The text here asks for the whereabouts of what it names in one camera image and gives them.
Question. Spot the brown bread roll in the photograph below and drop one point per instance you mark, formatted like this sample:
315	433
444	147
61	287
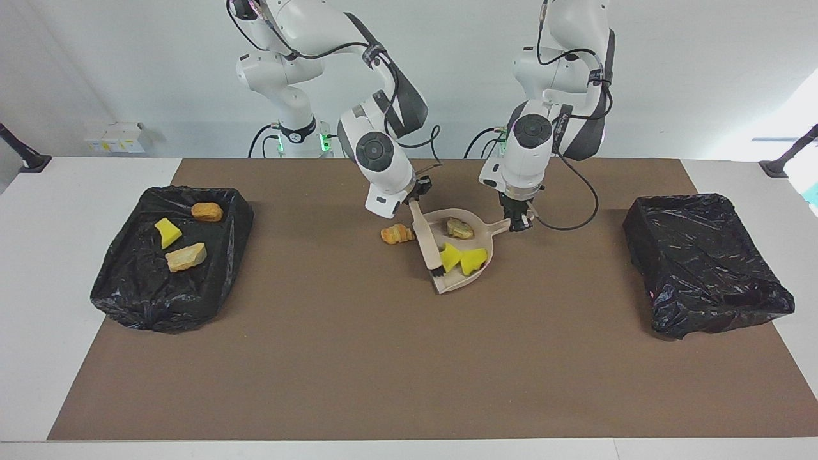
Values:
207	211

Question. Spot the striped croissant piece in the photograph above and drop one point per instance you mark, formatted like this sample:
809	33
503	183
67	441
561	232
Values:
397	234
460	228

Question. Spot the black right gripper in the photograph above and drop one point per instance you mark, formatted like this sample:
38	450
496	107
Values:
422	189

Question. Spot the beige hand brush black bristles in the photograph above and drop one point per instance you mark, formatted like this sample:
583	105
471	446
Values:
427	239

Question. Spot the black camera stand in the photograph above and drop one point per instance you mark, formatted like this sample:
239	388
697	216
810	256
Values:
29	160
776	167

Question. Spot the bin lined with black bag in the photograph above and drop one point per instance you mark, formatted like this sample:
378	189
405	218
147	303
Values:
204	281
703	262

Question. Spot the white wall socket box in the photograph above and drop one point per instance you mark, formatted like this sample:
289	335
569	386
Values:
115	137

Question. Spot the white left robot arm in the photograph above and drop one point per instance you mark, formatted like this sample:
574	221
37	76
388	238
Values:
530	147

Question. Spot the yellow sponge piece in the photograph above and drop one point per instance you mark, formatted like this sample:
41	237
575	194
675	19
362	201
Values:
451	257
473	260

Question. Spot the pale crusty bread chunk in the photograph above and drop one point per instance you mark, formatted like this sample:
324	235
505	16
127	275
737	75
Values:
186	257

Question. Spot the beige plastic dustpan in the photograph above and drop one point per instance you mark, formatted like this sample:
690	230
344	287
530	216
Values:
476	239

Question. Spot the yellow sponge with green backing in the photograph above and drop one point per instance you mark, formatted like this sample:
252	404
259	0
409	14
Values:
167	232

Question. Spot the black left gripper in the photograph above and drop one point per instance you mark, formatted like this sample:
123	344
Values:
515	206

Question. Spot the brown table mat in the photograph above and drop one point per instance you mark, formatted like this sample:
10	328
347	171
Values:
383	396

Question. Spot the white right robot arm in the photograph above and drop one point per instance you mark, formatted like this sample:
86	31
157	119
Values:
383	166

